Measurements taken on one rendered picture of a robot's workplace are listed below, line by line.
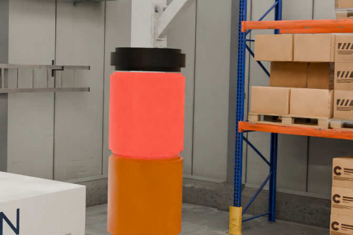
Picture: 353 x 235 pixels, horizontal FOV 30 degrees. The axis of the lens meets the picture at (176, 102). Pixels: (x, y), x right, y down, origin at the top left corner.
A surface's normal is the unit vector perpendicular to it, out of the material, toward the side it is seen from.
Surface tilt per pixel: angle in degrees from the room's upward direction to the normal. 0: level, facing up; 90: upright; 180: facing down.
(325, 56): 91
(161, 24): 90
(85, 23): 90
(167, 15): 90
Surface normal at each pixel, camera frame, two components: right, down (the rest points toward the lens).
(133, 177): -0.22, 0.04
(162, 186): 0.53, 0.06
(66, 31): 0.79, 0.05
